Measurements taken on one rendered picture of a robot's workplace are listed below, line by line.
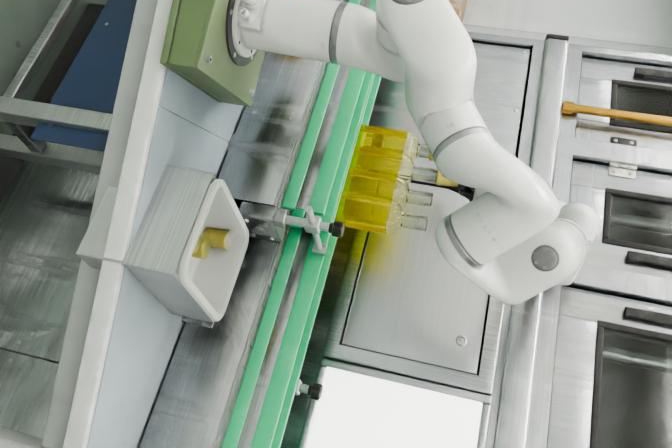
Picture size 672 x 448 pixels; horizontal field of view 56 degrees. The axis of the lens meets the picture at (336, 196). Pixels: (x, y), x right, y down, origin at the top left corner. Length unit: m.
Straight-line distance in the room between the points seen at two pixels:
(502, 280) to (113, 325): 0.57
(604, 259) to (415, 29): 0.80
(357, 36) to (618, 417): 0.88
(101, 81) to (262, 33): 0.54
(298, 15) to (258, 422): 0.67
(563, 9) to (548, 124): 4.61
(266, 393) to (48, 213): 0.79
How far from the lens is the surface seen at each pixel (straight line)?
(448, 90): 0.84
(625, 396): 1.41
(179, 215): 0.97
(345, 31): 0.97
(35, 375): 1.54
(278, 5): 1.01
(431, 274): 1.37
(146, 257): 0.95
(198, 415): 1.15
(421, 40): 0.85
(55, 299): 1.58
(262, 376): 1.16
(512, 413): 1.31
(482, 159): 0.84
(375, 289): 1.36
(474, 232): 0.88
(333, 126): 1.24
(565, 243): 0.95
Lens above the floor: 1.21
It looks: 11 degrees down
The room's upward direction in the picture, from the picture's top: 100 degrees clockwise
